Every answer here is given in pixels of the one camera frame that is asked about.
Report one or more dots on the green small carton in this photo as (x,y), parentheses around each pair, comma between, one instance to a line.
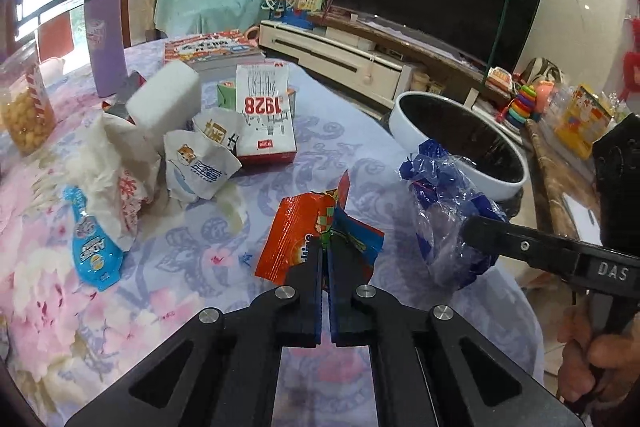
(226,95)

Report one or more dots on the person's right hand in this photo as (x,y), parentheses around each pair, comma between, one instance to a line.
(607,365)

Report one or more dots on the red orange snack wrapper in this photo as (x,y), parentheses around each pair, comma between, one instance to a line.
(314,215)

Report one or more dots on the white notebook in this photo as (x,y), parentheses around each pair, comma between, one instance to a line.
(585,221)

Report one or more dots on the rainbow stacking ring toy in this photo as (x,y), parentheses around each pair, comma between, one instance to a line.
(521,108)

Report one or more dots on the white tv cabinet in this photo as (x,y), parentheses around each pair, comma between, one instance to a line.
(372,75)

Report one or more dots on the white blue printed wrapper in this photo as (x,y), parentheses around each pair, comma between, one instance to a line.
(200,161)

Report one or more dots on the blue clear plastic bag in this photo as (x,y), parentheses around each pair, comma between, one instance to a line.
(443,198)

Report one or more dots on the floral tablecloth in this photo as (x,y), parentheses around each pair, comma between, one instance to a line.
(62,342)

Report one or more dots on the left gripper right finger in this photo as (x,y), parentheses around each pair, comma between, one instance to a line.
(430,368)

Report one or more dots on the white black trash bin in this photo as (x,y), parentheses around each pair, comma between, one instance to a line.
(482,151)

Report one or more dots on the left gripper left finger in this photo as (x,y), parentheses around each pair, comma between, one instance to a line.
(218,369)

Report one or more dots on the blue jelly pouch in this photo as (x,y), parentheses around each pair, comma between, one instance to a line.
(97,259)

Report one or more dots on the purple thermos bottle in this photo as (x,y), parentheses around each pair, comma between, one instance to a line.
(103,23)

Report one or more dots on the stack of books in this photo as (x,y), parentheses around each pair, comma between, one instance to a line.
(213,51)

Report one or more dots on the yellow toy box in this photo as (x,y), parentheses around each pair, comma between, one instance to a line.
(583,122)

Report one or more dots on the clear jar of snacks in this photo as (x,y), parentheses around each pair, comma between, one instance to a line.
(26,110)

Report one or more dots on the white 1928 paper box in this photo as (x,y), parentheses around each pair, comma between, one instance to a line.
(261,97)

